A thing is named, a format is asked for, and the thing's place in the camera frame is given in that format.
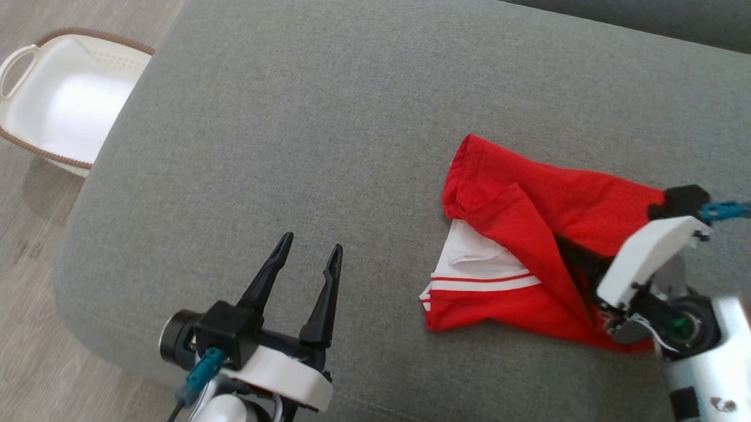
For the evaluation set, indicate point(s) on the grey sofa backrest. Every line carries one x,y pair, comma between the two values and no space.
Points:
669,21

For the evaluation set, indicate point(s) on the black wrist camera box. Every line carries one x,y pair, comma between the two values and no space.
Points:
685,200
227,331

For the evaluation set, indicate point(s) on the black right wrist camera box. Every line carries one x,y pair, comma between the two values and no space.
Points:
685,200

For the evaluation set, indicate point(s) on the white basket with brown rim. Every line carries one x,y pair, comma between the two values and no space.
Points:
73,107

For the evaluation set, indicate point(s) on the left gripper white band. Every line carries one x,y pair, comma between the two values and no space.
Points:
282,373

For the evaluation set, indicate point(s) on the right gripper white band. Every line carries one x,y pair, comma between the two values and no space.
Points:
649,258

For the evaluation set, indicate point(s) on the red and white jersey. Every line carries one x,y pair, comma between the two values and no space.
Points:
538,198

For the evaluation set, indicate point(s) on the grey fabric sofa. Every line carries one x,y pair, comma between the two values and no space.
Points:
322,140

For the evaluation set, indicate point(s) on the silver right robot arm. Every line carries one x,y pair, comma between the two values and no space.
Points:
719,373

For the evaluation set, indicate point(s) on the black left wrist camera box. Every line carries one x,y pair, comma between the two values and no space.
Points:
227,331

